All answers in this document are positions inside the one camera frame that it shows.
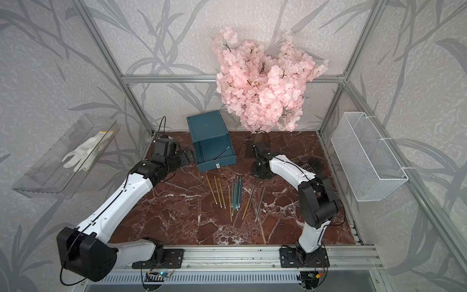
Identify teal top drawer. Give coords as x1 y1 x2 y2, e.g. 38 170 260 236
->
193 134 237 172

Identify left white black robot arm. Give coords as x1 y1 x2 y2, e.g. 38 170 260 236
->
57 135 195 282

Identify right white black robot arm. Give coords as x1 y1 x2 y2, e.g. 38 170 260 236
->
251 142 339 259

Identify teal drawer cabinet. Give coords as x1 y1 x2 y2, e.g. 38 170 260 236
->
186 109 231 154

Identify yellow pencil right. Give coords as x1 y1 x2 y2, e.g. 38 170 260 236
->
242 185 256 220

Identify beige slotted scoop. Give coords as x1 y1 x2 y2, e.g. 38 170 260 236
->
302 163 316 173

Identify pink blossom artificial tree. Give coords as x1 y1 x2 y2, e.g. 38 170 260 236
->
213 26 328 133

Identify white glove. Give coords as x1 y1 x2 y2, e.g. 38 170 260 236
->
62 131 113 172

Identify left circuit board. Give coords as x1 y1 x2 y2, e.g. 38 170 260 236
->
142 271 174 283

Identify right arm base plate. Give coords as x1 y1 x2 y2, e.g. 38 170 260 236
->
279 245 330 269

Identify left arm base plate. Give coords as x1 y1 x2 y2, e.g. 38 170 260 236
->
131 248 184 270

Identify white wire mesh basket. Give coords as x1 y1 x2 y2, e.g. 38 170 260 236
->
331 112 409 202

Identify clear plastic wall tray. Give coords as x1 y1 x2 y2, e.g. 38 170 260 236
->
12 114 119 199

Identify aluminium front rail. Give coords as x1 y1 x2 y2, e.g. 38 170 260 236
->
74 245 384 273

